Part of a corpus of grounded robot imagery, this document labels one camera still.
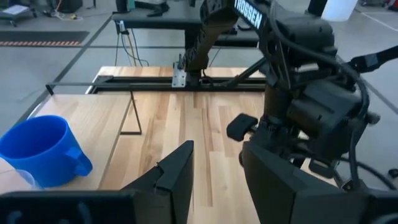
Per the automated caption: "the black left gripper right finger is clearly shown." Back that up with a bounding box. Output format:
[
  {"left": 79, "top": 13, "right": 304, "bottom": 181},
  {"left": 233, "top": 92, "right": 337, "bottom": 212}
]
[{"left": 241, "top": 141, "right": 398, "bottom": 224}]

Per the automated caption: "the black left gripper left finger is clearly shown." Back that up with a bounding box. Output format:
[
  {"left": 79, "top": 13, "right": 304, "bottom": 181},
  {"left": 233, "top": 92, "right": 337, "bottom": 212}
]
[{"left": 0, "top": 140, "right": 195, "bottom": 224}]

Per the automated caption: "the dark blue plastic mug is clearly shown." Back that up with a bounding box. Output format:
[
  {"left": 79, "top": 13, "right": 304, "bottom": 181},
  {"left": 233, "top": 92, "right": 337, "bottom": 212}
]
[{"left": 0, "top": 114, "right": 94, "bottom": 189}]

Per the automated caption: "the white pillar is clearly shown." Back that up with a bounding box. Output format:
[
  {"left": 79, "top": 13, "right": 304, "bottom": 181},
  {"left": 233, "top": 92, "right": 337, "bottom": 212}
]
[{"left": 321, "top": 0, "right": 359, "bottom": 22}]

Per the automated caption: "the black side table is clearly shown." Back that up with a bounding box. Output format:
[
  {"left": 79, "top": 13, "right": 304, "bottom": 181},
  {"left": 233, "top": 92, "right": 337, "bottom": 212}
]
[{"left": 111, "top": 0, "right": 261, "bottom": 48}]

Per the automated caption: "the black floor mat striped edge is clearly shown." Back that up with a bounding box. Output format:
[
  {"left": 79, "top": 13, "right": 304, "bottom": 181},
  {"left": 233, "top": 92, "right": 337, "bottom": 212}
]
[{"left": 0, "top": 30, "right": 90, "bottom": 48}]

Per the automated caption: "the black metal table frame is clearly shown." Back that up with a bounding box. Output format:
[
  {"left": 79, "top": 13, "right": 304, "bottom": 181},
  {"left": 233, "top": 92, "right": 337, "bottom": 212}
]
[{"left": 88, "top": 57, "right": 269, "bottom": 94}]

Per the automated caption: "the silver metal bracket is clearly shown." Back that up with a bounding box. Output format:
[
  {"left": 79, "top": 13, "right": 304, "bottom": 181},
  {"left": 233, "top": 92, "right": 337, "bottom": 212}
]
[{"left": 171, "top": 61, "right": 188, "bottom": 88}]

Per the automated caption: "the yellow cable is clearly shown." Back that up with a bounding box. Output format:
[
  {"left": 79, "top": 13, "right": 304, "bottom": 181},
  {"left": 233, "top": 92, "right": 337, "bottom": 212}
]
[{"left": 126, "top": 29, "right": 137, "bottom": 67}]

